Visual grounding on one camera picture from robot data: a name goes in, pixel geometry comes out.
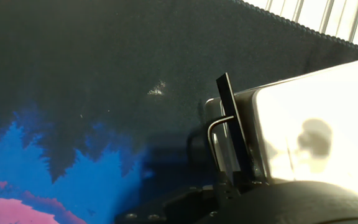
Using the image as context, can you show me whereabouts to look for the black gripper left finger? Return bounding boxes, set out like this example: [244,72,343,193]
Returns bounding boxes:
[114,170,241,224]

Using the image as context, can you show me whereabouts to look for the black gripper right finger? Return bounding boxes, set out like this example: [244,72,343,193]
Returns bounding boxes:
[233,170,269,190]

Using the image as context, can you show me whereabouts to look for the metal wire drawer handle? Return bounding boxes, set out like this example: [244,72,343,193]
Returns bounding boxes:
[206,114,236,174]

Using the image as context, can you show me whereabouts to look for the small silver drawer cabinet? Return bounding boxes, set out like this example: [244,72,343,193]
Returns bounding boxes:
[203,55,358,200]

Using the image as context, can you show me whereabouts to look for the landscape print desk mat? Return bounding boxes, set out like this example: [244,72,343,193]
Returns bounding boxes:
[0,0,358,224]

